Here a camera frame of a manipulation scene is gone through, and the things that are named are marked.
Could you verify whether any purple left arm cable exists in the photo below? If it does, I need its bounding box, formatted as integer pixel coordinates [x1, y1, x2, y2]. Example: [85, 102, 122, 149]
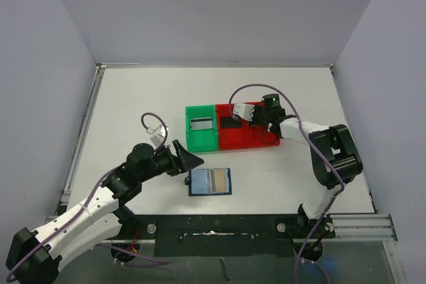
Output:
[5, 112, 170, 281]

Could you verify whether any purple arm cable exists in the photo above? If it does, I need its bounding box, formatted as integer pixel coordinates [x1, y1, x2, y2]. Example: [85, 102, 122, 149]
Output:
[5, 112, 170, 281]
[228, 83, 345, 284]

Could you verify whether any gold striped card in sleeve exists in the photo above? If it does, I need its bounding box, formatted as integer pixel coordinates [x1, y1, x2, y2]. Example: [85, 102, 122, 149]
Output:
[209, 168, 229, 194]

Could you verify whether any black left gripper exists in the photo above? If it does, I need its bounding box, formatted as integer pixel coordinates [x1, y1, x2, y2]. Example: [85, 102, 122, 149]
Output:
[139, 140, 203, 182]

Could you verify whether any red plastic bin right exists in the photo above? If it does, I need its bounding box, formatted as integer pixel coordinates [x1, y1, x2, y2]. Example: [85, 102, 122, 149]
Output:
[249, 125, 280, 148]

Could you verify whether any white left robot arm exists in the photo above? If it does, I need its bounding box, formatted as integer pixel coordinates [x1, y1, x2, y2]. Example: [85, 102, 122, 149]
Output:
[6, 140, 204, 283]

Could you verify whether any red plastic bin middle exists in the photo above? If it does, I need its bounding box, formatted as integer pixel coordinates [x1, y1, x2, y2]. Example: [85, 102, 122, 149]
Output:
[215, 104, 252, 150]

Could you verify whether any aluminium rail right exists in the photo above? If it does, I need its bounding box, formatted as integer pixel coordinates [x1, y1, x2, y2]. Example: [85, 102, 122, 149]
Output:
[330, 213, 397, 241]

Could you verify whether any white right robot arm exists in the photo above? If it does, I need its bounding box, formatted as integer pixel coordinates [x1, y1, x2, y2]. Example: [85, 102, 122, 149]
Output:
[248, 94, 363, 237]

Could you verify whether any silver card in green bin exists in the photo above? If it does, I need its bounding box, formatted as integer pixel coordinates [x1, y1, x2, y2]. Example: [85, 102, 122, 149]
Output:
[190, 117, 213, 130]

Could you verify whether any blue leather card holder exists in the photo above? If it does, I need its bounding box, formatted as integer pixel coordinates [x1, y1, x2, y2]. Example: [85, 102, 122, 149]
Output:
[184, 168, 232, 197]

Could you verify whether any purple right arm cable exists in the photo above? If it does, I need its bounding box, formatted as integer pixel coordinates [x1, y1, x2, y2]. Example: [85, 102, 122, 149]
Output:
[228, 83, 345, 284]

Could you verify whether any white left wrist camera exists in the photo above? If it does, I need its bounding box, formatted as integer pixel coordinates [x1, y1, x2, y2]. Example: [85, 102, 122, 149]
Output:
[146, 125, 168, 147]

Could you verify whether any green plastic bin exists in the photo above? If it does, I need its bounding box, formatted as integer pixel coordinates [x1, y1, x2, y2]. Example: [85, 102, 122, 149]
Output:
[185, 104, 219, 153]

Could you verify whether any red plastic bin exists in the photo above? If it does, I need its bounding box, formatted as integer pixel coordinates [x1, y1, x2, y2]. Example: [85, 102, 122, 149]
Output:
[215, 104, 252, 150]
[249, 125, 280, 148]

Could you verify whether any black card in red bin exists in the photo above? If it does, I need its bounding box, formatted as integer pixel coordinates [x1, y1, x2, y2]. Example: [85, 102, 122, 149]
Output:
[220, 117, 242, 129]

